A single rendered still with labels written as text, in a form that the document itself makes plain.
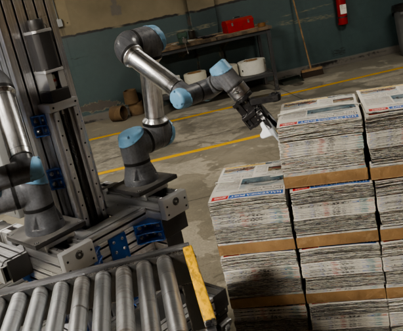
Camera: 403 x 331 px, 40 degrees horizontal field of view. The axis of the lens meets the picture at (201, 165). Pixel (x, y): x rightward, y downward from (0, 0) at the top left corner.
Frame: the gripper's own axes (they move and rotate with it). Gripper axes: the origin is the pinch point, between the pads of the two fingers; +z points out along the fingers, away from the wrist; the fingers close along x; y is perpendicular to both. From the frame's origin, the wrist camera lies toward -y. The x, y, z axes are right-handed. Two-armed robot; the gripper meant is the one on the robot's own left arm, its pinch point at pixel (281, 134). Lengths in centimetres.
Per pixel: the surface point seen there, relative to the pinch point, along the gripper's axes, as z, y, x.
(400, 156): 26.6, -30.1, 17.8
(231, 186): 3.7, 26.5, 5.3
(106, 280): -8, 55, 64
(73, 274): -15, 66, 60
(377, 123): 12.7, -30.9, 17.8
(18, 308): -19, 75, 77
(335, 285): 54, 16, 18
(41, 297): -17, 71, 72
